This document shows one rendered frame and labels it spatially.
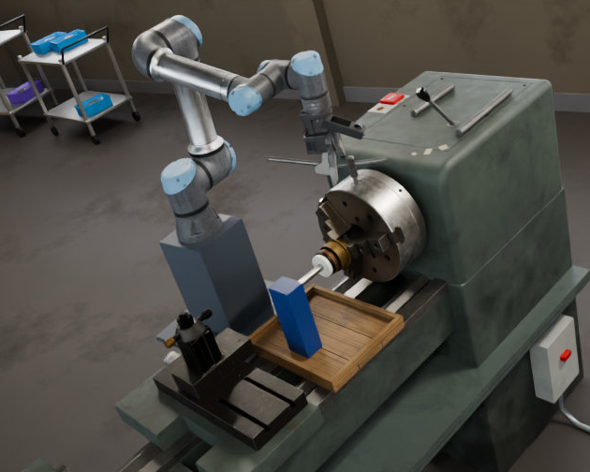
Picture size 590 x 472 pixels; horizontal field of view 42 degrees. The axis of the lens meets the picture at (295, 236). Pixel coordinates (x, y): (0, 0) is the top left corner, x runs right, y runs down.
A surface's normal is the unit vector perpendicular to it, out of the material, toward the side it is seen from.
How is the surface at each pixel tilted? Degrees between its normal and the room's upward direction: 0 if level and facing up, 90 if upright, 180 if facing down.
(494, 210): 90
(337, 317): 0
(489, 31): 90
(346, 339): 0
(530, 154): 90
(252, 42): 90
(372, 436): 0
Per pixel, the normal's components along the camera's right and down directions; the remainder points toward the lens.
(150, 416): -0.26, -0.83
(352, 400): 0.68, 0.21
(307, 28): -0.60, 0.55
